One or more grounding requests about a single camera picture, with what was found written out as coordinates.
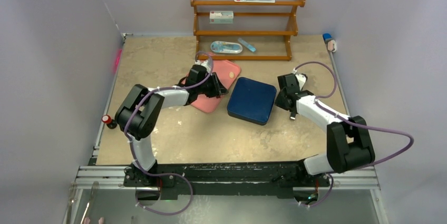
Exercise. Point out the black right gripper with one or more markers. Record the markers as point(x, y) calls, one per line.
point(282, 100)

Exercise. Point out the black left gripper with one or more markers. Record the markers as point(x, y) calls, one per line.
point(217, 89)

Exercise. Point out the dark blue tin lid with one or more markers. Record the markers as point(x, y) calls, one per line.
point(249, 94)

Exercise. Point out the blue chocolate tin box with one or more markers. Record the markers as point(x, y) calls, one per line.
point(256, 116)

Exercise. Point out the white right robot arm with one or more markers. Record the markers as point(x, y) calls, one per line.
point(348, 142)

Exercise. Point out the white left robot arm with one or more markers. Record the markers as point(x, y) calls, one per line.
point(138, 114)

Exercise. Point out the light blue oval package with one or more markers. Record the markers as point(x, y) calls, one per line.
point(226, 47)

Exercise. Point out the light blue small tube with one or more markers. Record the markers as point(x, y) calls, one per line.
point(247, 45)

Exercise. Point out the blue white corner device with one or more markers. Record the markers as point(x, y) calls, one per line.
point(331, 44)

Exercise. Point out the white green small box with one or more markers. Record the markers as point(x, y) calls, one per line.
point(221, 17)

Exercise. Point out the wooden shelf rack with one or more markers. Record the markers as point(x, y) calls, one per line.
point(250, 20)

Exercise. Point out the red black button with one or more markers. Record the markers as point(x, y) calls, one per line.
point(108, 121)

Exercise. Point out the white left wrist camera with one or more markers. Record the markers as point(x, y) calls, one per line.
point(206, 63)

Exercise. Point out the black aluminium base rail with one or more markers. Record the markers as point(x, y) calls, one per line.
point(285, 180)

